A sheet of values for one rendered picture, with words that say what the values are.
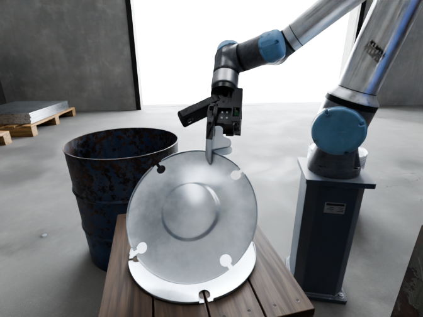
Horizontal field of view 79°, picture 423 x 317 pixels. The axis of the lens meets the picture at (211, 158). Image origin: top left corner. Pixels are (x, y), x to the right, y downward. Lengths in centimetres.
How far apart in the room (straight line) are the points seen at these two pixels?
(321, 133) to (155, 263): 46
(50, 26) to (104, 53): 82
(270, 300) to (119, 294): 28
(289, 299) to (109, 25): 443
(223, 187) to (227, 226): 9
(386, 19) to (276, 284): 56
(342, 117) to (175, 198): 41
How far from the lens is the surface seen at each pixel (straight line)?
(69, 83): 485
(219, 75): 69
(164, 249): 57
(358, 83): 65
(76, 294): 113
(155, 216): 59
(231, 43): 77
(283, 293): 57
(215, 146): 59
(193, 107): 66
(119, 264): 64
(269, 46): 69
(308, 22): 80
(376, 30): 66
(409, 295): 36
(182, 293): 55
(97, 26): 468
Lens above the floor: 76
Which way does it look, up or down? 21 degrees down
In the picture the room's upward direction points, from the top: straight up
